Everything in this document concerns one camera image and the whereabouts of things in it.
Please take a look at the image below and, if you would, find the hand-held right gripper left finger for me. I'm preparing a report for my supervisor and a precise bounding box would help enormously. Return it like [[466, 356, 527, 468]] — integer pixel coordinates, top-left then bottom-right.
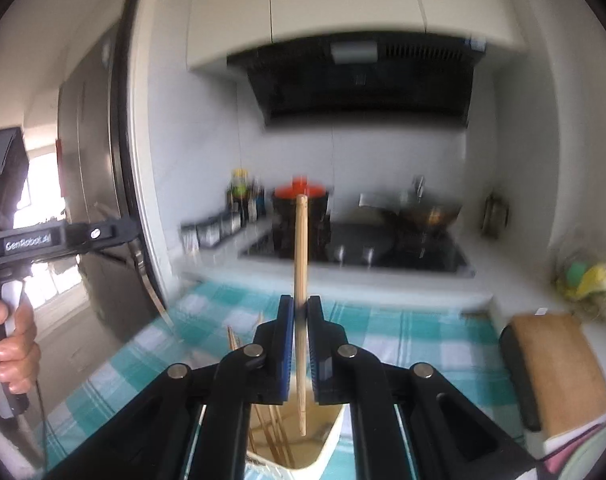
[[47, 294, 296, 480]]

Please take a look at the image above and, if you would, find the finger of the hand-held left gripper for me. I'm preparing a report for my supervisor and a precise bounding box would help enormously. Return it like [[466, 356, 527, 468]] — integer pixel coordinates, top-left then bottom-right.
[[64, 216, 141, 262]]

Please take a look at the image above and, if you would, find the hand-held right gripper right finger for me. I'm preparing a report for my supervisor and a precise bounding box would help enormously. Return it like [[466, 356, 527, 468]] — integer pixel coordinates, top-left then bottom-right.
[[308, 295, 540, 480]]

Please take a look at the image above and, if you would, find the cream ribbed utensil holder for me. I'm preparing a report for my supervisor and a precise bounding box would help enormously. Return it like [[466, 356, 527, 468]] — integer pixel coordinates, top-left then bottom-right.
[[245, 400, 347, 480]]

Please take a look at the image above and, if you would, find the person's left hand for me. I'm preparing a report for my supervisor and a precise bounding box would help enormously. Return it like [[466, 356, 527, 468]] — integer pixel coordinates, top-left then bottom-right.
[[0, 294, 42, 406]]

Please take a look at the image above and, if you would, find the grey refrigerator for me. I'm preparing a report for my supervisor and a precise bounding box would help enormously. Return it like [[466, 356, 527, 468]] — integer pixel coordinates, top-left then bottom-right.
[[57, 25, 134, 343]]

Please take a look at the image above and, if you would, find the row of spice jars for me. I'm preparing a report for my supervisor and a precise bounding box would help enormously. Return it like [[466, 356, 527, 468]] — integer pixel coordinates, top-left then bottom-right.
[[180, 211, 244, 252]]

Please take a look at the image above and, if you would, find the teal plaid tablecloth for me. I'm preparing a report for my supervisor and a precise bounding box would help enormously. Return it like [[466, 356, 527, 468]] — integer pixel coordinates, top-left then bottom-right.
[[43, 280, 530, 480]]

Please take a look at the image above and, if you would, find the black gas stove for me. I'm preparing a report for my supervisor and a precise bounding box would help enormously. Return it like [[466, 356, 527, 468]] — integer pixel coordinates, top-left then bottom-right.
[[239, 219, 472, 277]]

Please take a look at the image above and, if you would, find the black clay pot red lid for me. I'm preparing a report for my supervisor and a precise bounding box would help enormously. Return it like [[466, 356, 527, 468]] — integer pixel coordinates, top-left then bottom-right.
[[272, 176, 332, 262]]

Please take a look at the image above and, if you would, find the yellow cap sauce bottle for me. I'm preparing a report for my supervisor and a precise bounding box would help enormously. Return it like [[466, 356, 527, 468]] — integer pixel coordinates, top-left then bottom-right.
[[232, 169, 249, 226]]

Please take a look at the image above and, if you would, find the dark metal wok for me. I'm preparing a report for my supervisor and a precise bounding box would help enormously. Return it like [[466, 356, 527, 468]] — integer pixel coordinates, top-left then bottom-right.
[[397, 176, 462, 235]]

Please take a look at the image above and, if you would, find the wooden cutting board black edge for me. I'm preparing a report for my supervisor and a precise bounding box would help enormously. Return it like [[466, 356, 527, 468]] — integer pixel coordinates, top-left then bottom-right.
[[499, 314, 606, 434]]

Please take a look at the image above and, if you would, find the black range hood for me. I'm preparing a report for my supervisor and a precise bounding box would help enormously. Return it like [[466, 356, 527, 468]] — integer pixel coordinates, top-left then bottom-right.
[[227, 35, 486, 130]]

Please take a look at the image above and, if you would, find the white upper cabinet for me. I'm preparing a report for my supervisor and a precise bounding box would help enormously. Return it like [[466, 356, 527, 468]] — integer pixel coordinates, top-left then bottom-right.
[[185, 0, 530, 75]]

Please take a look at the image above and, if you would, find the black door frame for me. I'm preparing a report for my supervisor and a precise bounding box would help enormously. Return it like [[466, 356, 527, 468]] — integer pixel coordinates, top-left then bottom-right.
[[110, 0, 183, 343]]

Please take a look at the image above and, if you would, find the black cable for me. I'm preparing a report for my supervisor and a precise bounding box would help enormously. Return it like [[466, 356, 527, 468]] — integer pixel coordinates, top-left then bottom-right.
[[30, 382, 52, 469]]

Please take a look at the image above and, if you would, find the glass jar with metal frame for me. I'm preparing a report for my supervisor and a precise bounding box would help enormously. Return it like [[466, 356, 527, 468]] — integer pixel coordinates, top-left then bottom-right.
[[482, 191, 510, 239]]

